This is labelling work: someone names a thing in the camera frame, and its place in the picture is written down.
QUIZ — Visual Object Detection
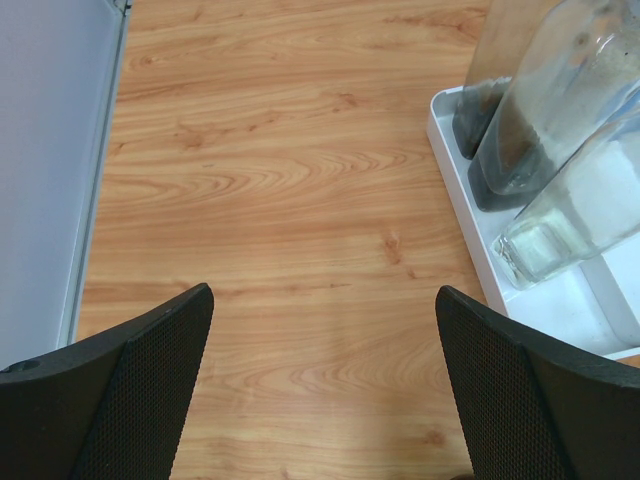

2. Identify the glass oil bottle dark sauce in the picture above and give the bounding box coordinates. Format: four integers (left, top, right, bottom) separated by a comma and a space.
467, 1, 639, 211

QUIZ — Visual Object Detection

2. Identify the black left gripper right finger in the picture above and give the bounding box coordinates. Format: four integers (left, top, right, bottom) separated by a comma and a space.
435, 286, 639, 479

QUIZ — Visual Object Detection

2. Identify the white divided organizer tray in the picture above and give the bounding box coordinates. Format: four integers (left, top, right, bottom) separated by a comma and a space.
427, 87, 639, 360

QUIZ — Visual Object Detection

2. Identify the clear glass oil bottle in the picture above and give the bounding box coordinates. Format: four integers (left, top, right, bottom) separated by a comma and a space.
490, 104, 639, 290

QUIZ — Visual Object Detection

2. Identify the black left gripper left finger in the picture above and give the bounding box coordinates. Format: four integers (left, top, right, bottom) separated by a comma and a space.
1, 283, 214, 479

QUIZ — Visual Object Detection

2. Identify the glass oil bottle brown sauce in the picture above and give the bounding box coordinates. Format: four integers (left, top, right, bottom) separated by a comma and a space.
452, 0, 558, 160

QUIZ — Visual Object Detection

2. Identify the left aluminium corner post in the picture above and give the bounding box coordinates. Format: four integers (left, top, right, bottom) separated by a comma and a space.
56, 1, 133, 348

